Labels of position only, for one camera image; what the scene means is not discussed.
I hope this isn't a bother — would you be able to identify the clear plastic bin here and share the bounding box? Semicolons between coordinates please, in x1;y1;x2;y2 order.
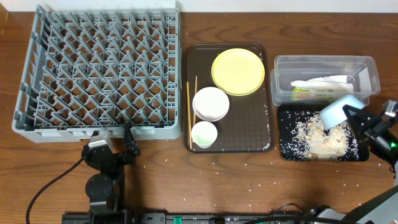
271;55;381;106

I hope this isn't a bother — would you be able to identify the green snack wrapper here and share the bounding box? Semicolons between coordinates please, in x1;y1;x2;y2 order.
290;87;333;101

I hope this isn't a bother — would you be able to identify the light green cup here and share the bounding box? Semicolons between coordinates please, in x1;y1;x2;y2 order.
192;121;218;149

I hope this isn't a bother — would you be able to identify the wooden chopstick left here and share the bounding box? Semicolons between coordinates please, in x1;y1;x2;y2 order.
186;81;192;150

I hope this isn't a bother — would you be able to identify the pink bowl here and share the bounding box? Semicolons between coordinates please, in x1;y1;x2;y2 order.
192;86;230;122

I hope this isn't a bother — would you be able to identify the grey dishwasher rack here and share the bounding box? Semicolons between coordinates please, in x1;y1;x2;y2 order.
12;4;182;142

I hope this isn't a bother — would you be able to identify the black waste tray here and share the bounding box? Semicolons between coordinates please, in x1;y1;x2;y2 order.
277;103;370;162

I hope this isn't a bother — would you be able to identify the white napkin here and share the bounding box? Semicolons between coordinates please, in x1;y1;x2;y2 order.
290;75;354;93

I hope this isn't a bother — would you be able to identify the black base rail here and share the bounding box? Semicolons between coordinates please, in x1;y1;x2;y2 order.
61;211;374;224

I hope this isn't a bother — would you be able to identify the light blue bowl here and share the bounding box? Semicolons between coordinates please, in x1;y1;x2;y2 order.
319;95;365;129

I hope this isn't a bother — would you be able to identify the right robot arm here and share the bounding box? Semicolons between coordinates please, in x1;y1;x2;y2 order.
308;100;397;223

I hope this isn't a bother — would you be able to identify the yellow plate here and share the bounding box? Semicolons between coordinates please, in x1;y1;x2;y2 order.
211;48;266;96

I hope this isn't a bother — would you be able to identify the rice and nuts waste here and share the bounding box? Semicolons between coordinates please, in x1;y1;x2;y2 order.
281;110;360;161

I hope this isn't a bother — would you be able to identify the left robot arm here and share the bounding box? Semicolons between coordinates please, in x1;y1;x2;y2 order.
81;123;141;213

